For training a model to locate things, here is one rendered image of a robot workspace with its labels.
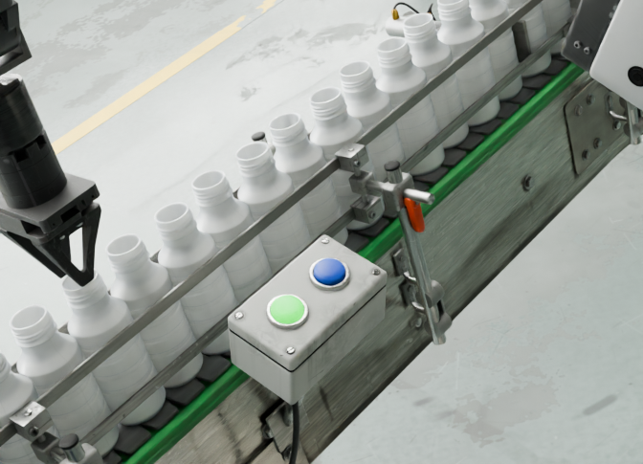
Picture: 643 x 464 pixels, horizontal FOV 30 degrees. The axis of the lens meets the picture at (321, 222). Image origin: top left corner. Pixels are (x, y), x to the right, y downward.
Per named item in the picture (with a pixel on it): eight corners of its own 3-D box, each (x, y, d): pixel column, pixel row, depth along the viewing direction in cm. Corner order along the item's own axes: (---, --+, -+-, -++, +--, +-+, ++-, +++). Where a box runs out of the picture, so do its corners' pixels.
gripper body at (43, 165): (49, 239, 103) (15, 167, 99) (-15, 215, 110) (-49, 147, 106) (104, 199, 107) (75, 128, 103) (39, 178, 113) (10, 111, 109)
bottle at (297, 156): (346, 255, 134) (307, 130, 125) (296, 263, 136) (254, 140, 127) (352, 226, 139) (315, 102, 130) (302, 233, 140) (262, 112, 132)
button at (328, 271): (327, 260, 114) (327, 251, 113) (351, 276, 113) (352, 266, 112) (306, 278, 113) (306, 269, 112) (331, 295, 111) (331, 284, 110)
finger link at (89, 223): (74, 310, 108) (34, 226, 103) (29, 291, 113) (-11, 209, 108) (128, 268, 112) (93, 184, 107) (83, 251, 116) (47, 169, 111)
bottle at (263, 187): (258, 281, 135) (213, 158, 126) (299, 254, 137) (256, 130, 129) (290, 298, 130) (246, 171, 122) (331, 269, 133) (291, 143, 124)
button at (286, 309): (285, 298, 111) (285, 287, 110) (310, 314, 110) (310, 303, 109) (264, 317, 109) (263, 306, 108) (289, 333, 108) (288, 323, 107)
